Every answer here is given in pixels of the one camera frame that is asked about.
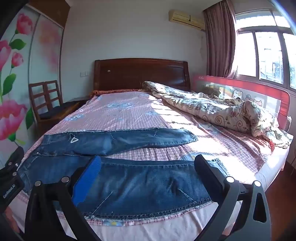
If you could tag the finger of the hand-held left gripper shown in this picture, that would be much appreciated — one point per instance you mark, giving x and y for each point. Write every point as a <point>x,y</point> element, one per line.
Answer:
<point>13,160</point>

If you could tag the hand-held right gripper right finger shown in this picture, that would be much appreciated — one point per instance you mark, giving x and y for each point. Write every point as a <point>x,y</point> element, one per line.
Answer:
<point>207,170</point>

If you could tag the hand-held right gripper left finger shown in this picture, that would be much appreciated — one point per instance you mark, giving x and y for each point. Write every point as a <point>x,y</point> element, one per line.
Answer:
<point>87,178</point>

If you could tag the blue denim pants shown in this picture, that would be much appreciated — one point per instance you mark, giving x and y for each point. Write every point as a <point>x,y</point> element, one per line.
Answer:
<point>129,183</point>

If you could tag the floral patterned quilt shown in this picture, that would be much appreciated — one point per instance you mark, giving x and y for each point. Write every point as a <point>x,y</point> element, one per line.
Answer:
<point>215,109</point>

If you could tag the wooden chair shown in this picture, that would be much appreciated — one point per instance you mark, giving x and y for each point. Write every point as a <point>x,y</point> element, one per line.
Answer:
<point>49,99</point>

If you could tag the dark wooden nightstand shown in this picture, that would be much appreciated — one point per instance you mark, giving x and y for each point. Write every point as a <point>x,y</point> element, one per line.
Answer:
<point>77,100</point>

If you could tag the pink checked bed sheet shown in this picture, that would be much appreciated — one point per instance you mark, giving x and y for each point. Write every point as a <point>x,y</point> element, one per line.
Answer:
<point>129,109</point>

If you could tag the brown fringed bed cover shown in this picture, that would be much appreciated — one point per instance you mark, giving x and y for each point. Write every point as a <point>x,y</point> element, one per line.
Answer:
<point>101,92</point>

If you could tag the flower print wardrobe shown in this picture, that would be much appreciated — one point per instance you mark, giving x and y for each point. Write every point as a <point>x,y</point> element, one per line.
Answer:
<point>13,69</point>

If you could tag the dark wooden headboard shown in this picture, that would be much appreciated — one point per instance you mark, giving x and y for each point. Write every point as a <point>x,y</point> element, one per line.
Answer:
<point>141,74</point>

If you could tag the brown curtain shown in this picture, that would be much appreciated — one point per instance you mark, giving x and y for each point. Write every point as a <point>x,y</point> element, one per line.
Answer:
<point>219,39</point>

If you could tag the window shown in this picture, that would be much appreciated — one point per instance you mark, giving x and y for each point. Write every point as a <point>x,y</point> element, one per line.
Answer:
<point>268,53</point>

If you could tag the white wall switch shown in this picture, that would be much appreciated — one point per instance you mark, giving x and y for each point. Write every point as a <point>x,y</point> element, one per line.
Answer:
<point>84,74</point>

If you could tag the red bed guard rail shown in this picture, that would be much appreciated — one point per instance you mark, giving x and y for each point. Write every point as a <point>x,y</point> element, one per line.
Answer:
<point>284,97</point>

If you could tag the wall air conditioner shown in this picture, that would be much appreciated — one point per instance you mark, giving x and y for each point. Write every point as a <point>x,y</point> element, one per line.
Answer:
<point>185,19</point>

